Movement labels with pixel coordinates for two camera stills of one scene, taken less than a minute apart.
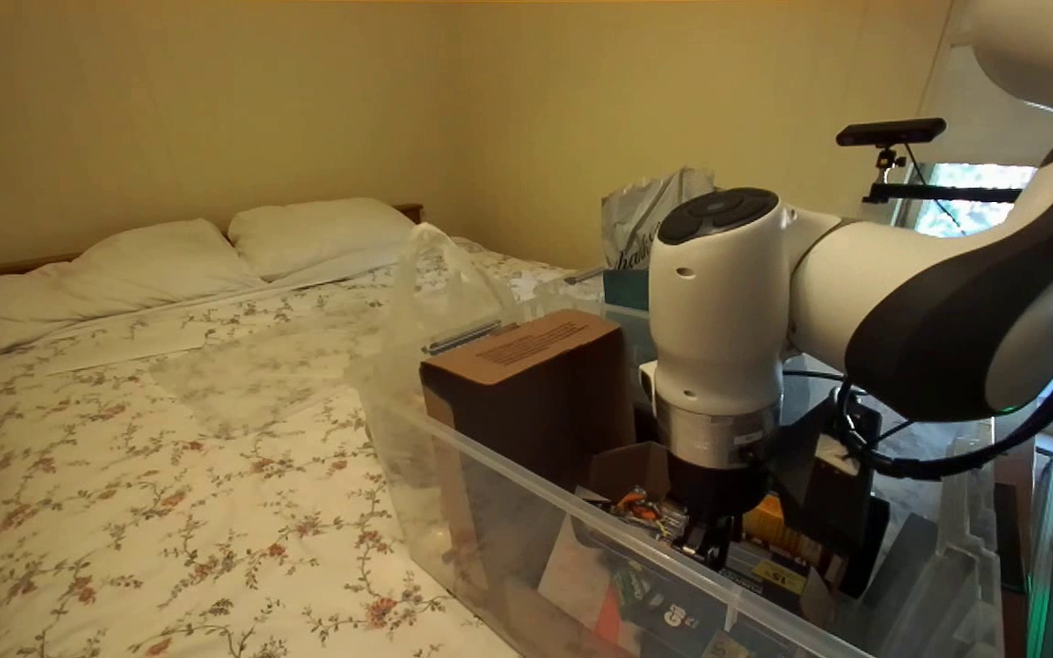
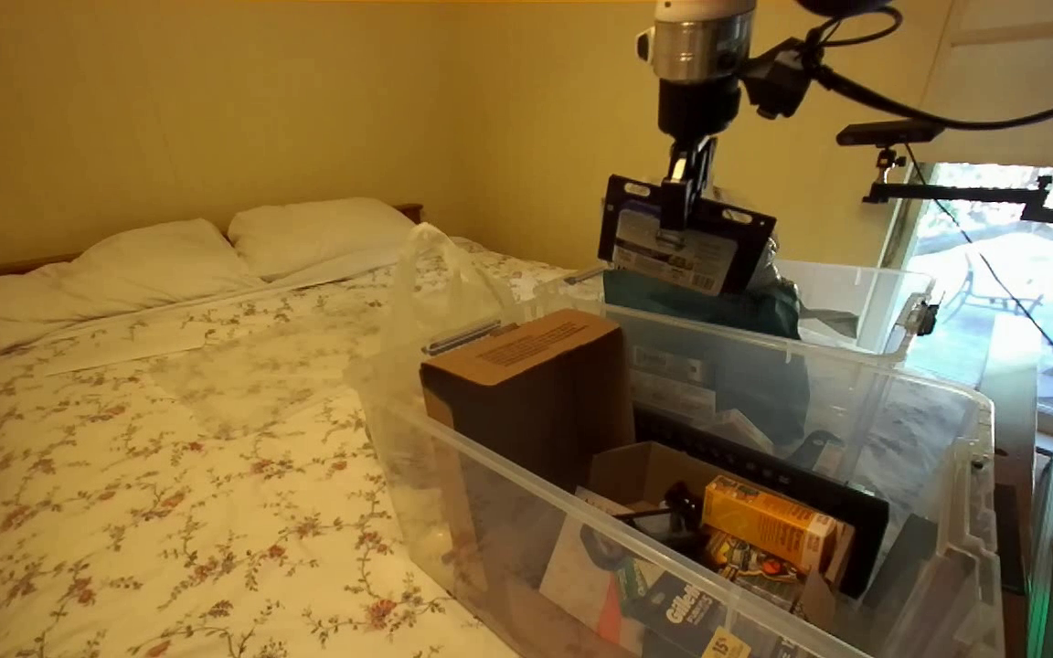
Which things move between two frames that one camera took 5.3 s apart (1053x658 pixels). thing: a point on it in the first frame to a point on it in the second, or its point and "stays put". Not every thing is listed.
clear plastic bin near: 515,435 stays put
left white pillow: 129,269 stays put
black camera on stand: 893,133 stays put
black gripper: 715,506 to 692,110
